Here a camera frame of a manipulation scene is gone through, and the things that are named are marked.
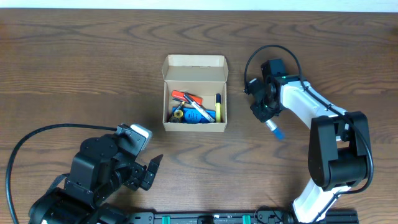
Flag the blue white marker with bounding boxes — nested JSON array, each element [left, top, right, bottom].
[[265, 119, 284, 140]]

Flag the yellow highlighter pen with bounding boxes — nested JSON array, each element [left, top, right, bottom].
[[215, 93, 222, 123]]

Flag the clear correction tape dispenser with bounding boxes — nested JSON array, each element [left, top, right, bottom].
[[169, 101, 185, 123]]

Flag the blue plastic case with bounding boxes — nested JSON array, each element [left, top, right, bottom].
[[172, 107, 210, 124]]

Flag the red black stapler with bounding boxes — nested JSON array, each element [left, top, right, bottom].
[[171, 90, 203, 105]]

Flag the brown cardboard box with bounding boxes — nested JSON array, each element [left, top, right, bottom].
[[162, 54, 229, 132]]

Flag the black white marker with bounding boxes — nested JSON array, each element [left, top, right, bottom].
[[184, 93, 215, 123]]

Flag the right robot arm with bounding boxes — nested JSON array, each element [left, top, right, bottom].
[[245, 59, 373, 223]]

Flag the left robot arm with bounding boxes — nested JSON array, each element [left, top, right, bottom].
[[29, 124, 163, 223]]

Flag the right black cable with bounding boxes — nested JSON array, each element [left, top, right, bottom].
[[242, 44, 374, 224]]

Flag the black cable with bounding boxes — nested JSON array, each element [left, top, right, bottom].
[[242, 44, 374, 224], [5, 123, 118, 224]]

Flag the left black cable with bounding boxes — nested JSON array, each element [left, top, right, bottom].
[[5, 123, 118, 224]]

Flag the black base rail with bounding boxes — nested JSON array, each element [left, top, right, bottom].
[[124, 202, 360, 224]]

